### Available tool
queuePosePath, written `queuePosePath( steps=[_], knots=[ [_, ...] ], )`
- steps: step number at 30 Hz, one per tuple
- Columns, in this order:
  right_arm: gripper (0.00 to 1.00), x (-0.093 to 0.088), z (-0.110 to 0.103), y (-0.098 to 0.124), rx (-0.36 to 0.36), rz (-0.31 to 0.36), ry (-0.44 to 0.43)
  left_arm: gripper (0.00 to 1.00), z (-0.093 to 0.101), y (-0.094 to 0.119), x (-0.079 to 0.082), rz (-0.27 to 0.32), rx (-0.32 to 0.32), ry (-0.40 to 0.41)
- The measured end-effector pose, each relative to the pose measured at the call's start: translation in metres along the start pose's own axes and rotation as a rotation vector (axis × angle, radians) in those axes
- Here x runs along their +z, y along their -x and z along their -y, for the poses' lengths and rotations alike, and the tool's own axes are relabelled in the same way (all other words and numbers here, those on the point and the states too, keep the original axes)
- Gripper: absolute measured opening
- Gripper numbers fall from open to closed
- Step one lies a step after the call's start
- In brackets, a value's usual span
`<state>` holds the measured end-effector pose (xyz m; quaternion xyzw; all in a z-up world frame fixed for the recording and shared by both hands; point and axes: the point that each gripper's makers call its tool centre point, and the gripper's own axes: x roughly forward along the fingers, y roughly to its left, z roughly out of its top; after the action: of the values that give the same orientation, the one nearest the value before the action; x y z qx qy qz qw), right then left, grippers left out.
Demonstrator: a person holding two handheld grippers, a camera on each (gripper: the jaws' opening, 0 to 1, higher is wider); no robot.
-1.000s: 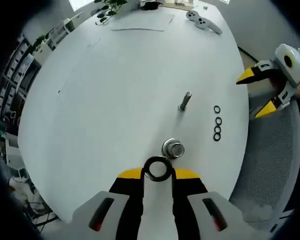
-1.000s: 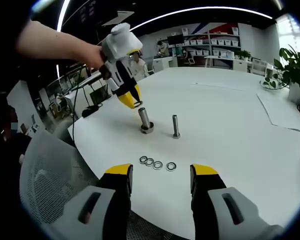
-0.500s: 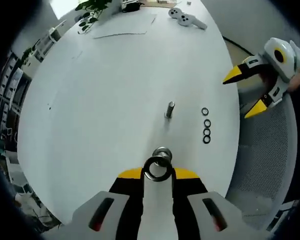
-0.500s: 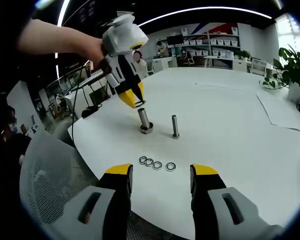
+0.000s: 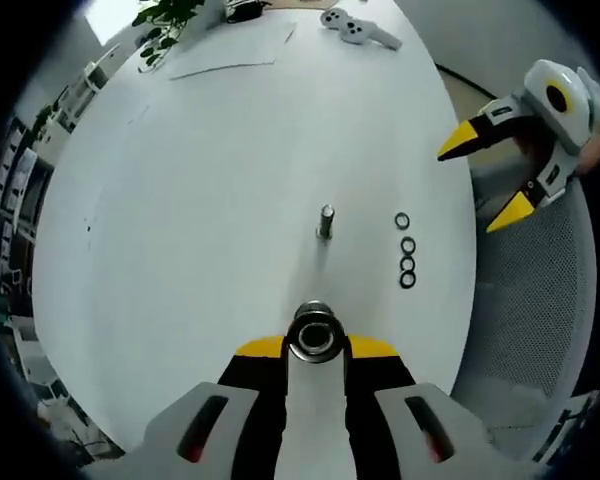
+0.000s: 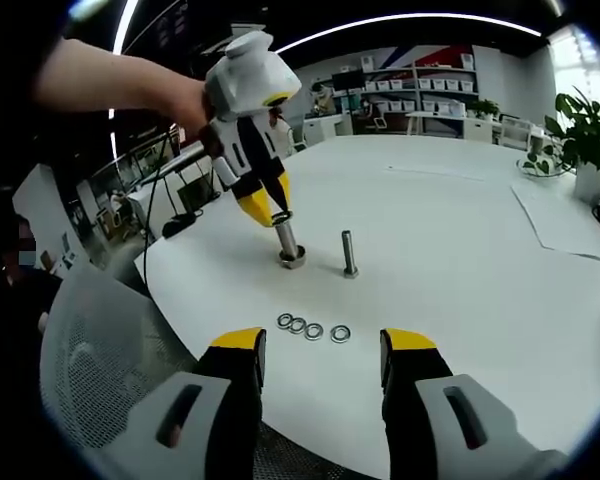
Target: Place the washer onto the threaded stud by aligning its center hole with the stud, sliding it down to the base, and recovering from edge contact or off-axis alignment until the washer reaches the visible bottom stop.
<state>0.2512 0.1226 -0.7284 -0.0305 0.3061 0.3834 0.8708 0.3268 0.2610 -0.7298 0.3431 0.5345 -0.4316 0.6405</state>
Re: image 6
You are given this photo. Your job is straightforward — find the leafy background plant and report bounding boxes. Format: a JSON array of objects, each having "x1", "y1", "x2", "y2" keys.
[{"x1": 467, "y1": 98, "x2": 502, "y2": 121}]

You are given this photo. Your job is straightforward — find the grey mesh office chair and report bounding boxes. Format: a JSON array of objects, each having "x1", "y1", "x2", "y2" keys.
[{"x1": 38, "y1": 263, "x2": 389, "y2": 480}]

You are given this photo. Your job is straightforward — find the black monitor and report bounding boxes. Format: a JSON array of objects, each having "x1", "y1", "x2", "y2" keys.
[{"x1": 332, "y1": 69, "x2": 366, "y2": 95}]

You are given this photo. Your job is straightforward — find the window with white blinds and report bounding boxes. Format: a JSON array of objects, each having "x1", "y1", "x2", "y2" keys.
[{"x1": 548, "y1": 22, "x2": 584, "y2": 101}]

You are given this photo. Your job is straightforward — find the large threaded steel stud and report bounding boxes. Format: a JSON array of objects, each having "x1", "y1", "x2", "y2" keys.
[{"x1": 274, "y1": 219, "x2": 310, "y2": 271}]

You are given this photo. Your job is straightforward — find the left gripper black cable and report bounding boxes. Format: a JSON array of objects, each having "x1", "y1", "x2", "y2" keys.
[{"x1": 140, "y1": 122, "x2": 204, "y2": 306}]

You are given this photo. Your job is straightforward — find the green plant in white pot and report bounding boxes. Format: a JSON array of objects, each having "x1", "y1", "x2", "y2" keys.
[{"x1": 543, "y1": 87, "x2": 600, "y2": 206}]

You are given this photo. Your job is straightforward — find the white shelving unit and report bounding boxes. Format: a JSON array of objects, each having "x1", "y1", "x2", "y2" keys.
[{"x1": 329, "y1": 43, "x2": 481, "y2": 119}]

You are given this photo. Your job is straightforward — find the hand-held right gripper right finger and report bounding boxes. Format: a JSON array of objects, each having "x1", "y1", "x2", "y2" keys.
[{"x1": 379, "y1": 327, "x2": 571, "y2": 480}]

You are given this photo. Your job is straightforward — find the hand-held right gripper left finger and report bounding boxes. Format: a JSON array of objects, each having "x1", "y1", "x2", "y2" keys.
[{"x1": 102, "y1": 327, "x2": 269, "y2": 480}]

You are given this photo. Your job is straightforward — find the small threaded steel stud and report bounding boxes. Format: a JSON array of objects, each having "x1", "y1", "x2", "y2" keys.
[{"x1": 340, "y1": 229, "x2": 360, "y2": 279}]

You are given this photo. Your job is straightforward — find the small plant in glass bowl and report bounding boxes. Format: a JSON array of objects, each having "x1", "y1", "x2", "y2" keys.
[{"x1": 515, "y1": 124, "x2": 577, "y2": 180}]

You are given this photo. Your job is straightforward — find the ceiling light strip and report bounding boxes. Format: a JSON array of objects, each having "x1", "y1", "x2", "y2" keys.
[
  {"x1": 108, "y1": 0, "x2": 141, "y2": 121},
  {"x1": 274, "y1": 12, "x2": 544, "y2": 54}
]

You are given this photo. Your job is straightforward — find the white office desk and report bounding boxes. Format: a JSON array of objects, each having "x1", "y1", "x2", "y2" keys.
[
  {"x1": 497, "y1": 113, "x2": 549, "y2": 150},
  {"x1": 404, "y1": 109, "x2": 467, "y2": 139}
]

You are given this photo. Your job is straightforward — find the white low cabinet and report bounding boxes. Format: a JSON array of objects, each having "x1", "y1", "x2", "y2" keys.
[{"x1": 302, "y1": 114, "x2": 342, "y2": 151}]

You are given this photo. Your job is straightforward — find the white paper sheet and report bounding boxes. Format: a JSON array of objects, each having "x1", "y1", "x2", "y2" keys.
[{"x1": 509, "y1": 182, "x2": 600, "y2": 263}]

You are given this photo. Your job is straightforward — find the rows of white storage bins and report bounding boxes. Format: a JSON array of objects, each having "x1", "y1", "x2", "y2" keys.
[{"x1": 337, "y1": 52, "x2": 479, "y2": 114}]

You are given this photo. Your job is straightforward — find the black pouch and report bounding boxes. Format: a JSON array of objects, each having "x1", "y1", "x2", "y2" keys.
[{"x1": 161, "y1": 213, "x2": 205, "y2": 239}]

